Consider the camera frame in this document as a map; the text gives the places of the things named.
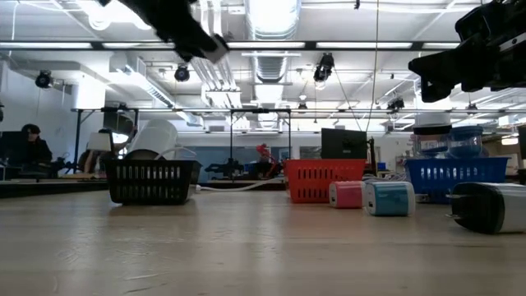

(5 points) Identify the person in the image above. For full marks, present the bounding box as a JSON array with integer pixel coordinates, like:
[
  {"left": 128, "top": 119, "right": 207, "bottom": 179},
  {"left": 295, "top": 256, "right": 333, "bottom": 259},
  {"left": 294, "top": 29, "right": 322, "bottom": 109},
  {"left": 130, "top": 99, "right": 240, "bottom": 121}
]
[
  {"left": 77, "top": 127, "right": 127, "bottom": 176},
  {"left": 20, "top": 123, "right": 54, "bottom": 176}
]

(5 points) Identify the thin white projector cable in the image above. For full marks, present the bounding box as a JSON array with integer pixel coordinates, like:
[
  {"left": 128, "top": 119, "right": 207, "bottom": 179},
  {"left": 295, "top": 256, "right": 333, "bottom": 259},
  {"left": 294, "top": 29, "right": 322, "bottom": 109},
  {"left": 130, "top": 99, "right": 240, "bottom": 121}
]
[{"left": 154, "top": 143, "right": 198, "bottom": 162}]

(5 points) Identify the red plastic basket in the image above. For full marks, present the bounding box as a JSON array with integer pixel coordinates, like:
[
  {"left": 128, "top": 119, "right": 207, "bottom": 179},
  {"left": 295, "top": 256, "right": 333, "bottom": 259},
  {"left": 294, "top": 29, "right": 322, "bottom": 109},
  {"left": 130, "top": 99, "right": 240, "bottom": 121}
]
[{"left": 283, "top": 158, "right": 367, "bottom": 205}]

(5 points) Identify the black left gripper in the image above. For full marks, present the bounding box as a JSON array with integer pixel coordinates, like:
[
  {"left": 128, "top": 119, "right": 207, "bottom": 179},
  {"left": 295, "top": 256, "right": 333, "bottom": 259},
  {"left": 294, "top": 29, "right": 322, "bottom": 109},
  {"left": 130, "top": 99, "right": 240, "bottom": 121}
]
[{"left": 98, "top": 0, "right": 215, "bottom": 62}]

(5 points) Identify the black aluminium frame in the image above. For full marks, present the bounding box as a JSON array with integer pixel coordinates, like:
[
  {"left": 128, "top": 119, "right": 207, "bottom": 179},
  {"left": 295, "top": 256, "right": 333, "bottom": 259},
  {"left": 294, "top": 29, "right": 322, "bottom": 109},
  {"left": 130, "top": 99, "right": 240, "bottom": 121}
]
[{"left": 0, "top": 39, "right": 526, "bottom": 199}]

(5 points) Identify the black plastic basket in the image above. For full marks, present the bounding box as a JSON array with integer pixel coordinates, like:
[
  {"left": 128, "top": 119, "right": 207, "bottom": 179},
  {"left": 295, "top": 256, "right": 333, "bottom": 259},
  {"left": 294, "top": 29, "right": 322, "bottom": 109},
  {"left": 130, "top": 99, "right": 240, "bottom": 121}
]
[{"left": 102, "top": 159, "right": 203, "bottom": 206}]

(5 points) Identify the black overhead camera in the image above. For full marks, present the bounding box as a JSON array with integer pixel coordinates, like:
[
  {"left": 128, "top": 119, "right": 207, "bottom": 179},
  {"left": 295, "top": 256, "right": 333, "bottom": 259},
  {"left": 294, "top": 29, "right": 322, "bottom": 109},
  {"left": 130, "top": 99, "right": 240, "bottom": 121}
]
[{"left": 312, "top": 52, "right": 336, "bottom": 83}]

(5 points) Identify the teal wall charger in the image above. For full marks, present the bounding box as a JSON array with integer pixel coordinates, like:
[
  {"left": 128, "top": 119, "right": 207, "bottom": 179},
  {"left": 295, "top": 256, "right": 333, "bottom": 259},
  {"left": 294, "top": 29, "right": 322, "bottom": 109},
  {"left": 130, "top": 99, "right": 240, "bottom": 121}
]
[{"left": 363, "top": 181, "right": 431, "bottom": 218}]

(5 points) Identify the blue sand timer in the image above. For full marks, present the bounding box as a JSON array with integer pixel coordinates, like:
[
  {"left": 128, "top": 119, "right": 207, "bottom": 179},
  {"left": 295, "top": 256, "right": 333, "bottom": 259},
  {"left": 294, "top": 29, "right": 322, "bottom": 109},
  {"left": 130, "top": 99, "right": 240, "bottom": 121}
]
[{"left": 412, "top": 124, "right": 453, "bottom": 160}]

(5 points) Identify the coiled white cable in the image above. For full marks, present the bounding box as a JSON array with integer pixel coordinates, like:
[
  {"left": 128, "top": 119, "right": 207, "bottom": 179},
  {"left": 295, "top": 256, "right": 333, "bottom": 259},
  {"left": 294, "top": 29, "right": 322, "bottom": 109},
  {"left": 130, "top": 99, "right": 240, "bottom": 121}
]
[{"left": 363, "top": 172, "right": 408, "bottom": 184}]

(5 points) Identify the black ceiling spotlight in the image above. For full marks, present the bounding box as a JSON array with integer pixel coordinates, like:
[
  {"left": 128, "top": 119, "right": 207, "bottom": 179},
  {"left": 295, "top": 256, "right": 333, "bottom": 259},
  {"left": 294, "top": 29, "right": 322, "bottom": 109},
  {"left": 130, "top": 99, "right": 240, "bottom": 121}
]
[
  {"left": 173, "top": 62, "right": 191, "bottom": 83},
  {"left": 34, "top": 70, "right": 55, "bottom": 90}
]

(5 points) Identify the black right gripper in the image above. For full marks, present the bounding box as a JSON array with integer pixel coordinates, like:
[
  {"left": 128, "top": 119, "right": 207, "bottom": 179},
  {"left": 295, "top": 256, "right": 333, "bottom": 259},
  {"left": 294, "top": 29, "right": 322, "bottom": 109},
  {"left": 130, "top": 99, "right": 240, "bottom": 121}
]
[{"left": 408, "top": 32, "right": 526, "bottom": 104}]

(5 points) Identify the black background rig frame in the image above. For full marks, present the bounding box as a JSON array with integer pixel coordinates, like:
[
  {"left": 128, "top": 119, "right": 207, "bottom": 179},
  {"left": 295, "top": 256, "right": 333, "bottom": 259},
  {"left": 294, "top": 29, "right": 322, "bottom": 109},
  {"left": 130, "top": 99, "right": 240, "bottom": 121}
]
[{"left": 70, "top": 107, "right": 293, "bottom": 160}]

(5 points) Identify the black monitor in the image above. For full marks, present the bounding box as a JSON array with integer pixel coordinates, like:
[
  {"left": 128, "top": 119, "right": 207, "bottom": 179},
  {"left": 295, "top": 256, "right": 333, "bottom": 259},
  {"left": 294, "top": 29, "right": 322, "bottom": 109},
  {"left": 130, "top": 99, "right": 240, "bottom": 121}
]
[
  {"left": 0, "top": 131, "right": 30, "bottom": 165},
  {"left": 321, "top": 127, "right": 368, "bottom": 160}
]

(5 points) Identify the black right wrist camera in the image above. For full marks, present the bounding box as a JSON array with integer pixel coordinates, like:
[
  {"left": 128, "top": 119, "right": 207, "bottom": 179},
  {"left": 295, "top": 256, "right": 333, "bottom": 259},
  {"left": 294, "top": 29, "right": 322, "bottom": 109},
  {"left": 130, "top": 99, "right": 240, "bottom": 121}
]
[{"left": 454, "top": 2, "right": 506, "bottom": 42}]

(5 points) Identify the red background object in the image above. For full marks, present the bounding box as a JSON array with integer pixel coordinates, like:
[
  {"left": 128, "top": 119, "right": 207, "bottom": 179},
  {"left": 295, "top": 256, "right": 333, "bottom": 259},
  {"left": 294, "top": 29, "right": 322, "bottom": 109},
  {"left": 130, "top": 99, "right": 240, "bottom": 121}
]
[{"left": 256, "top": 142, "right": 285, "bottom": 178}]

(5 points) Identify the white wall charger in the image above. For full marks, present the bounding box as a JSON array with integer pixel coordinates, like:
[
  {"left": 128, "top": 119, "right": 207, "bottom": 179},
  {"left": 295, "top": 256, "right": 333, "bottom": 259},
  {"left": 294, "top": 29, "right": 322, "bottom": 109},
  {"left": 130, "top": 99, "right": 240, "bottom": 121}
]
[
  {"left": 204, "top": 35, "right": 230, "bottom": 65},
  {"left": 445, "top": 182, "right": 526, "bottom": 235}
]

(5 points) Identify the blue plastic basket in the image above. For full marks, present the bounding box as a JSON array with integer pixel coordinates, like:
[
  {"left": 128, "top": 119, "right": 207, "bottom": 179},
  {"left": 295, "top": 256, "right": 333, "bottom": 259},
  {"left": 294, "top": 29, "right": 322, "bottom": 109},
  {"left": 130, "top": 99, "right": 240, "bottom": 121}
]
[{"left": 404, "top": 156, "right": 511, "bottom": 206}]

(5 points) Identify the long white cable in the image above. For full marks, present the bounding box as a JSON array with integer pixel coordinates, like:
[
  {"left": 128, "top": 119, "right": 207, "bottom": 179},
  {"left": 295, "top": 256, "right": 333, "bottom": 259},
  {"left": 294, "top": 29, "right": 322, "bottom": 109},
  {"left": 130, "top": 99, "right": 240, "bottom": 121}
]
[{"left": 195, "top": 176, "right": 285, "bottom": 193}]

